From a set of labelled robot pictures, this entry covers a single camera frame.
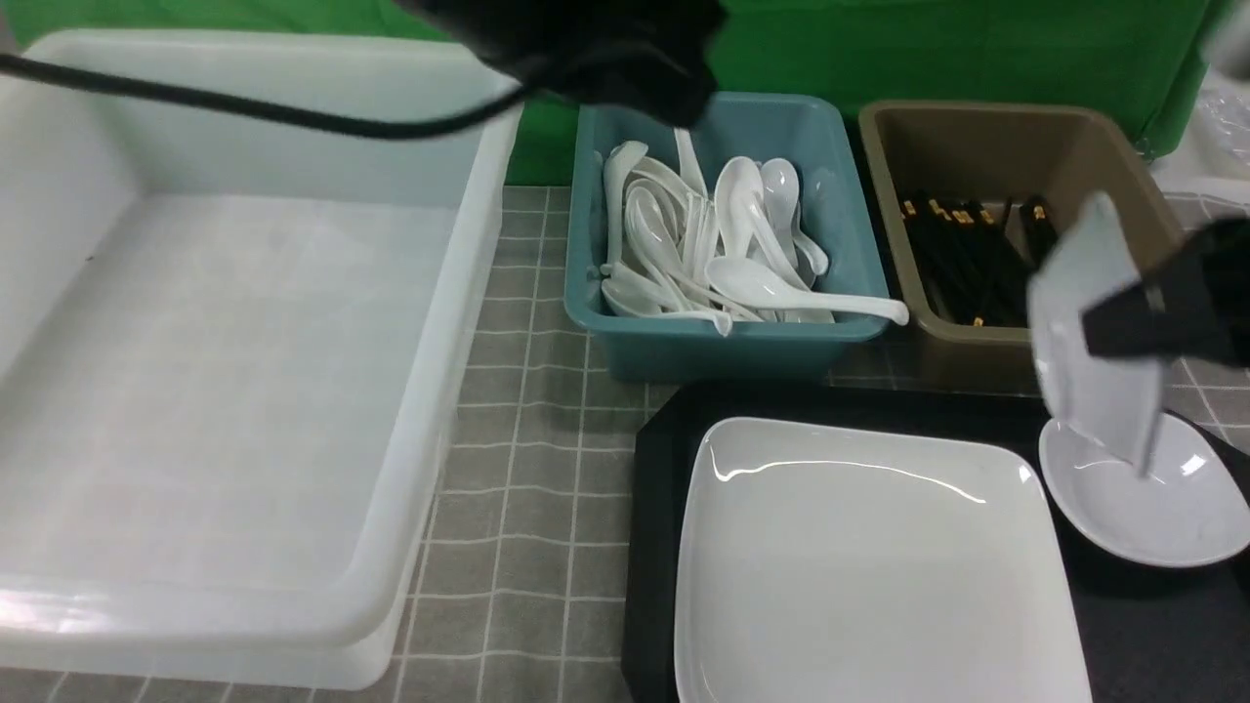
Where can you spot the large white plastic tub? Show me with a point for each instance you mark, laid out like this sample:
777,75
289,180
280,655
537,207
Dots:
77,167

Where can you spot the upright white spoon in bin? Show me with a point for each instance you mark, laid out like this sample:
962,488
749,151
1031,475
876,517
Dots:
689,168

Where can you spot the black serving tray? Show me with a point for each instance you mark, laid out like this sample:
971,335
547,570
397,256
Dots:
1149,634

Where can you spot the large white square plate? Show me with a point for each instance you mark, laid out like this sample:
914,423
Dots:
827,564

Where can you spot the grey checkered tablecloth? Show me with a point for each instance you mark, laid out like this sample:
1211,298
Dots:
527,488

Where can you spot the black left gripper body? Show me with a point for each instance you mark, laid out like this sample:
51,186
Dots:
652,56

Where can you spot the green backdrop cloth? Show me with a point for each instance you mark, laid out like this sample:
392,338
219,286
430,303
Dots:
1138,62

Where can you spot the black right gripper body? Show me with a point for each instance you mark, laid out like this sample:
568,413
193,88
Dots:
1205,290

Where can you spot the white ceramic soup spoon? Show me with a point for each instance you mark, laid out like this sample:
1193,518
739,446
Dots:
753,285

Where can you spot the teal plastic bin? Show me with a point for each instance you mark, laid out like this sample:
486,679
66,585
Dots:
808,132

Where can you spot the pile of white spoons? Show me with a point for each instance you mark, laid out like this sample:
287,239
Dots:
661,235

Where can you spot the white small dish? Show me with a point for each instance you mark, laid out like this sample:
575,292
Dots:
1111,401
1185,511

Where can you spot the brown plastic bin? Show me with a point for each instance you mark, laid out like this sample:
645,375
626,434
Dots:
995,154

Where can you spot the pile of black chopsticks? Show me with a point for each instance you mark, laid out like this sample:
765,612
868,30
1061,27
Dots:
975,257

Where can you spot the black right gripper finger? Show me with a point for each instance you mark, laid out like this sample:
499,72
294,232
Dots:
1123,322

